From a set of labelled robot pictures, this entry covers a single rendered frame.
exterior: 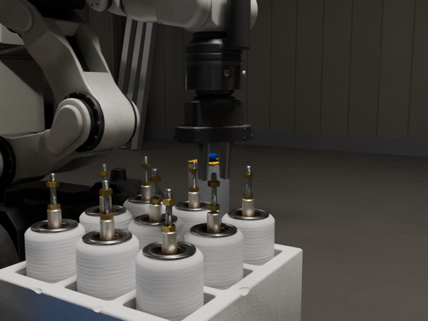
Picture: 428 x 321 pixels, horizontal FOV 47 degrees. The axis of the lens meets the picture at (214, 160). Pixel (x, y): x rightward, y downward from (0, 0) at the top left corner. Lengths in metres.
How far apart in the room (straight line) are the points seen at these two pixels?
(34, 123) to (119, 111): 3.73
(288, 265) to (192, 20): 0.45
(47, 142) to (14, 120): 3.55
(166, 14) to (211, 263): 0.38
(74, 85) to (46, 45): 0.12
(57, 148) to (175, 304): 0.63
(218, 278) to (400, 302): 0.56
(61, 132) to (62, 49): 0.20
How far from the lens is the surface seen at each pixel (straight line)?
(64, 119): 1.18
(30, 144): 1.36
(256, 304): 0.80
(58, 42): 1.24
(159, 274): 0.66
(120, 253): 0.74
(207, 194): 1.09
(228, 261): 0.77
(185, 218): 0.91
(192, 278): 0.68
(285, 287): 0.89
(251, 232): 0.85
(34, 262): 0.84
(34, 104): 4.89
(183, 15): 0.73
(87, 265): 0.75
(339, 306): 1.16
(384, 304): 1.20
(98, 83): 1.22
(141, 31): 4.15
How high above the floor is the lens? 0.48
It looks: 8 degrees down
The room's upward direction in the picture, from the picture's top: straight up
